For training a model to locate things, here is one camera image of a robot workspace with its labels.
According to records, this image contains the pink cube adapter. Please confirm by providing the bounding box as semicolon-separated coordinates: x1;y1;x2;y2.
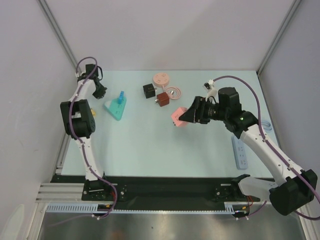
171;107;188;127

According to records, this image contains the teal triangular power strip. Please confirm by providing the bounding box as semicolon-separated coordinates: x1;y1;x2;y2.
103;97;127;121

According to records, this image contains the blue plug adapter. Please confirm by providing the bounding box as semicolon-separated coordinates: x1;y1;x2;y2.
117;91;125;105

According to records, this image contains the yellow plug adapter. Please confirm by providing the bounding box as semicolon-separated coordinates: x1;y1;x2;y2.
90;108;97;117

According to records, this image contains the dark red cube adapter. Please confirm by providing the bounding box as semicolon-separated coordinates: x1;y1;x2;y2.
155;92;170;107

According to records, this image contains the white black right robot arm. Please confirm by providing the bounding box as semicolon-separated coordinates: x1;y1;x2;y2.
179;87;320;216

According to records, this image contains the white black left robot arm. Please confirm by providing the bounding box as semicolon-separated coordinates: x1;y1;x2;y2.
60;63;107;181

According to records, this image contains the pink round power strip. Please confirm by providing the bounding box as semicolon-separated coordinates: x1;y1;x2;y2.
152;72;170;88

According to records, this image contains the black cube adapter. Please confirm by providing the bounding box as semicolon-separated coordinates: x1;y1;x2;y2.
142;83;156;99

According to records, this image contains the light blue power strip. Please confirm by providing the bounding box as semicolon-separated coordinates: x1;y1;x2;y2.
231;135;248;170

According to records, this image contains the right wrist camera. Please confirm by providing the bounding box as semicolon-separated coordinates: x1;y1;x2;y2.
203;79;218;100

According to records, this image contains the pink coiled cable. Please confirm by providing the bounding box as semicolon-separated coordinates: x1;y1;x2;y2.
162;86;183;101

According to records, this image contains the light blue power cable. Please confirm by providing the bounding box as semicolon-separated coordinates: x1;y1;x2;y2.
259;119;274;131

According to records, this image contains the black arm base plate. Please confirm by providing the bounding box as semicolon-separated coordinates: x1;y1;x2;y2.
51;174;261;212

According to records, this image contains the slotted cable duct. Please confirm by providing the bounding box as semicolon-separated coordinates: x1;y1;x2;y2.
46;203;248;215

